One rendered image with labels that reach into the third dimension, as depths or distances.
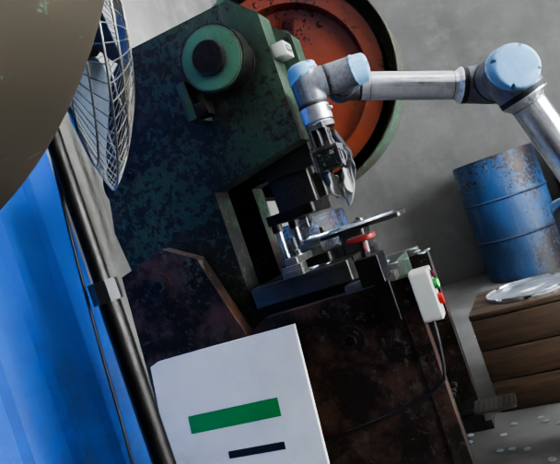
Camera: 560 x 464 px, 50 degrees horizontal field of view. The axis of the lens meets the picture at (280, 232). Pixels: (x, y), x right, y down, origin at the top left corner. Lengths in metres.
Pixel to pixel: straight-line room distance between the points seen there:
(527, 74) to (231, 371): 1.08
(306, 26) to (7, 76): 1.84
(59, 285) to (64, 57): 2.04
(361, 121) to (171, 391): 1.11
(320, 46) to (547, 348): 1.30
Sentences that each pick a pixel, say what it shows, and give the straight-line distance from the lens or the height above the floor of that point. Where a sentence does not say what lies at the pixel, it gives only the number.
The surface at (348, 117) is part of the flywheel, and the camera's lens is 2.23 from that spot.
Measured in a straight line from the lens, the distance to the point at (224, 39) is 1.67.
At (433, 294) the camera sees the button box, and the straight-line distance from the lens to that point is 1.57.
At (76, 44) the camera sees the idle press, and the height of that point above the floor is 1.04.
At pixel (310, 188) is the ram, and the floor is 0.93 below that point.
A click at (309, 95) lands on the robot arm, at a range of 1.49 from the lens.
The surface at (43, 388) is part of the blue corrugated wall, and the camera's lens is 2.43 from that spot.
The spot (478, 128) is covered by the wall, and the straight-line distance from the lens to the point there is 5.12.
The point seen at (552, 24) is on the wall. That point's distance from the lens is 5.23.
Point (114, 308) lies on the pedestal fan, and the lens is 1.15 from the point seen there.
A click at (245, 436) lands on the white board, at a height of 0.33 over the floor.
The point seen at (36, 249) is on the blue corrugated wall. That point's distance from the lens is 2.57.
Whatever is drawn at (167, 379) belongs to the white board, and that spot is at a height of 0.53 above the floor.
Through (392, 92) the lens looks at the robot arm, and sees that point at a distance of 1.65.
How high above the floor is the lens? 0.82
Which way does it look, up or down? 1 degrees up
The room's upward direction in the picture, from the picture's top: 19 degrees counter-clockwise
